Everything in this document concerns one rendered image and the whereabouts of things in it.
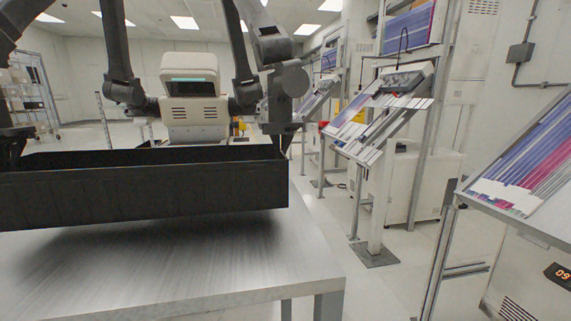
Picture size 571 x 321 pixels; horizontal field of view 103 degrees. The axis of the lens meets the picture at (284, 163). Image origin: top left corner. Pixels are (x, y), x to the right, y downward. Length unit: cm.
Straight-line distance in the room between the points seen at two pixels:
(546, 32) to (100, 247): 342
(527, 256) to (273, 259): 114
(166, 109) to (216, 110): 20
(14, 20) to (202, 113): 55
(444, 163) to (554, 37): 159
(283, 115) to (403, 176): 154
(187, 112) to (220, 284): 77
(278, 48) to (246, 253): 41
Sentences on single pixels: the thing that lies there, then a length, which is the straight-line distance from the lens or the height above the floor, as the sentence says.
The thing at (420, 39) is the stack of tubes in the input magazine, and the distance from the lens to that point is 199.
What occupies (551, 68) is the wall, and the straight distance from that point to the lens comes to 323.
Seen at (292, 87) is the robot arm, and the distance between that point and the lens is 45.
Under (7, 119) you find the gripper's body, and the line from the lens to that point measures 70.
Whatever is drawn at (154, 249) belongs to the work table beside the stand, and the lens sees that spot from 52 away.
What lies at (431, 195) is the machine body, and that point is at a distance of 221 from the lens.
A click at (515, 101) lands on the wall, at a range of 333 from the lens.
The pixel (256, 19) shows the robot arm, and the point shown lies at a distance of 57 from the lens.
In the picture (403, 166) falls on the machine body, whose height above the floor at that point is 56.
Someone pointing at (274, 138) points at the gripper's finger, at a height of 99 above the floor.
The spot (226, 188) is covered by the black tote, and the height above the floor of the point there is 90.
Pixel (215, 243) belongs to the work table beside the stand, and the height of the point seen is 80.
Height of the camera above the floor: 108
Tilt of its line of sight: 17 degrees down
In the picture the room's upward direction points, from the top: straight up
